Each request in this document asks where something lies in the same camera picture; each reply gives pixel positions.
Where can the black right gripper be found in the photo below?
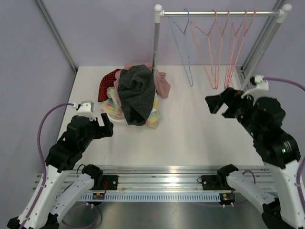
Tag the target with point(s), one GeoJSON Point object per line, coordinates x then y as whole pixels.
{"type": "Point", "coordinates": [231, 97]}

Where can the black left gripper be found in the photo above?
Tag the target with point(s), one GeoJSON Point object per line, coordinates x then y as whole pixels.
{"type": "Point", "coordinates": [103, 131]}

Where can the yellow blue tie-dye skirt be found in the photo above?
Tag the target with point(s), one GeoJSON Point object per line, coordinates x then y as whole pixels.
{"type": "Point", "coordinates": [111, 106]}

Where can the pink hanger of tie-dye skirt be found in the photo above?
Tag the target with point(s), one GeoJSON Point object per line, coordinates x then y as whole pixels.
{"type": "Point", "coordinates": [216, 55]}

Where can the red polka dot skirt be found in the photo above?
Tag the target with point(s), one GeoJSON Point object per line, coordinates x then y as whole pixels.
{"type": "Point", "coordinates": [106, 82]}

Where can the pink hanger of white skirt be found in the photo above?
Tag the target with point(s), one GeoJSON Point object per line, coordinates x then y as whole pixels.
{"type": "Point", "coordinates": [240, 47]}

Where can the dark grey dotted skirt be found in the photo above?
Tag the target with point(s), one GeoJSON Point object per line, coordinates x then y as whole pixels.
{"type": "Point", "coordinates": [136, 91]}

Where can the pink pleated skirt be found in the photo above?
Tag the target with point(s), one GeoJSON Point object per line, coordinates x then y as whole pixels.
{"type": "Point", "coordinates": [161, 84]}

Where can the pink hanger of red skirt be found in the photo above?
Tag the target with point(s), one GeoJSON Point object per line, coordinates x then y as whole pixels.
{"type": "Point", "coordinates": [234, 47]}

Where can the blue wire hanger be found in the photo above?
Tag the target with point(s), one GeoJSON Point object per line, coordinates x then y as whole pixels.
{"type": "Point", "coordinates": [183, 52]}

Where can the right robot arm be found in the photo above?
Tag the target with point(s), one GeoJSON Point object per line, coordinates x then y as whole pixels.
{"type": "Point", "coordinates": [262, 119]}

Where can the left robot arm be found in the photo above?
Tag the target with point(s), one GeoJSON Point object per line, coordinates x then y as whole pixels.
{"type": "Point", "coordinates": [45, 211]}

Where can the white perforated plastic basket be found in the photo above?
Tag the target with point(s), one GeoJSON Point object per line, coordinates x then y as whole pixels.
{"type": "Point", "coordinates": [114, 119]}

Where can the white metal clothes rack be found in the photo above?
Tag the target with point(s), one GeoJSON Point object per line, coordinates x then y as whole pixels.
{"type": "Point", "coordinates": [159, 13]}

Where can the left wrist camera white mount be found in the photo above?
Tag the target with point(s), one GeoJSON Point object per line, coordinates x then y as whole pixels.
{"type": "Point", "coordinates": [85, 109]}

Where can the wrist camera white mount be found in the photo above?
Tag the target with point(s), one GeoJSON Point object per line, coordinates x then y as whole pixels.
{"type": "Point", "coordinates": [260, 87]}
{"type": "Point", "coordinates": [85, 109]}

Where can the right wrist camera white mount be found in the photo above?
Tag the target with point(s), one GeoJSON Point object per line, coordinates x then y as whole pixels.
{"type": "Point", "coordinates": [260, 87]}

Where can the aluminium corner frame right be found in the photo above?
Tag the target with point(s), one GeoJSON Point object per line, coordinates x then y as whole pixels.
{"type": "Point", "coordinates": [274, 19]}

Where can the aluminium corner frame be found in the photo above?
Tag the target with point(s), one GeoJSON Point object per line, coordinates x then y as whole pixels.
{"type": "Point", "coordinates": [274, 19]}
{"type": "Point", "coordinates": [51, 25]}

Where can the white slotted cable duct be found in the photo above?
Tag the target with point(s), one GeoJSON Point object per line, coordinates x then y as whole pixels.
{"type": "Point", "coordinates": [151, 197]}

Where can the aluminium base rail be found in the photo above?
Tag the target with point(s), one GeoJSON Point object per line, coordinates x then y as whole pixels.
{"type": "Point", "coordinates": [169, 178]}

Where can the aluminium corner frame left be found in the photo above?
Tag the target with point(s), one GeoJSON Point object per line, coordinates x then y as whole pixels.
{"type": "Point", "coordinates": [51, 25]}

